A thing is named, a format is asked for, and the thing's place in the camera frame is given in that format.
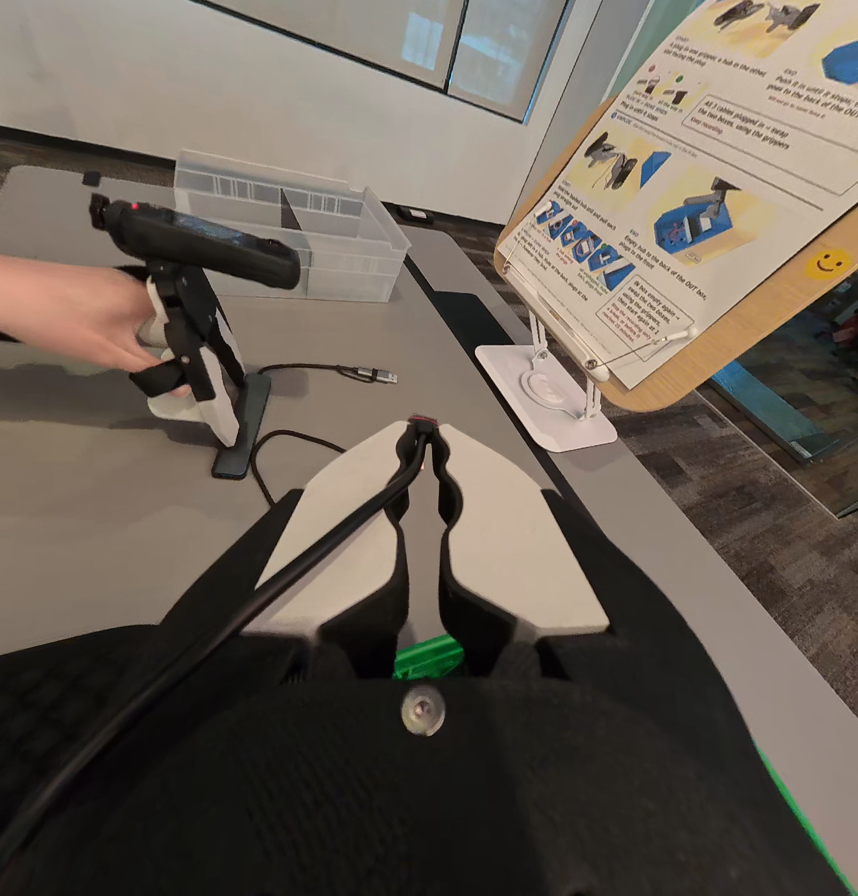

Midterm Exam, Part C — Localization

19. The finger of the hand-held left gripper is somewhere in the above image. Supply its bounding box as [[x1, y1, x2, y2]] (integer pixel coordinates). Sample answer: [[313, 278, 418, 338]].
[[202, 328, 246, 450], [214, 308, 250, 391]]

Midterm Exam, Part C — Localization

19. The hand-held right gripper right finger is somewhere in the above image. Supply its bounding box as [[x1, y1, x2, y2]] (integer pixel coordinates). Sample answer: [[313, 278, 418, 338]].
[[432, 423, 612, 679]]

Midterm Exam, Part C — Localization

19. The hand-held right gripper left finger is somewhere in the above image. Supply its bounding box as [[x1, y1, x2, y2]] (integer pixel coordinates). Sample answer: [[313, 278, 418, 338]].
[[245, 422, 412, 679]]

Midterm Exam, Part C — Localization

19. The black usb cable red plug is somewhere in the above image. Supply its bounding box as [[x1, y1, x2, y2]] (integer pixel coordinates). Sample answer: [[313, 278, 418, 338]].
[[0, 413, 442, 890]]

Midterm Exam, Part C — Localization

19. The green plastic bin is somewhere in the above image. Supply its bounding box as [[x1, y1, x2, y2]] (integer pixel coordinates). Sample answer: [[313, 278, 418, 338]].
[[392, 633, 853, 896]]

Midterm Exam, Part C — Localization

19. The clear plastic box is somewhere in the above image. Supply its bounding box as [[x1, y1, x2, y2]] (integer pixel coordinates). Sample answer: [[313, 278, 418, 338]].
[[173, 147, 412, 304]]

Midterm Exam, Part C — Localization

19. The person's left hand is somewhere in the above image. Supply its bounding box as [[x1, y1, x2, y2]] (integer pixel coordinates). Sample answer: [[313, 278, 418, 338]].
[[0, 252, 192, 400]]

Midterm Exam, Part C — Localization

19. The large window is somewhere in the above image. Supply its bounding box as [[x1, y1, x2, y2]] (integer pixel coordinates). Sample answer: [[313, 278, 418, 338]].
[[187, 0, 571, 126]]

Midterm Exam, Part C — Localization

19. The black wrist rest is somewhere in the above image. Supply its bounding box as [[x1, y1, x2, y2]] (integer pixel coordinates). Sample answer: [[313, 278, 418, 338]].
[[0, 625, 171, 841]]

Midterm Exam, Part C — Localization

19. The yellow smiley sticker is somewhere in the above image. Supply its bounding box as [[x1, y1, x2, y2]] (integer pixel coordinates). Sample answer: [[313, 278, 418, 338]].
[[805, 246, 851, 281]]

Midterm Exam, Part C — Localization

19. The printed instruction sheet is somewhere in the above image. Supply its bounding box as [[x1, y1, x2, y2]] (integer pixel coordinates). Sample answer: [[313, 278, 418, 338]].
[[502, 0, 858, 392]]

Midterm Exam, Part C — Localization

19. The metal stand bracket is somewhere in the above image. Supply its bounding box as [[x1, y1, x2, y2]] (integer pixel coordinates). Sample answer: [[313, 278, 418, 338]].
[[527, 311, 605, 421]]

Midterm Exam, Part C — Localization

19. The wire page holder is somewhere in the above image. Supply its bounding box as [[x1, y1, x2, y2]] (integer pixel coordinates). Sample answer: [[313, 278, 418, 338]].
[[584, 323, 699, 372]]

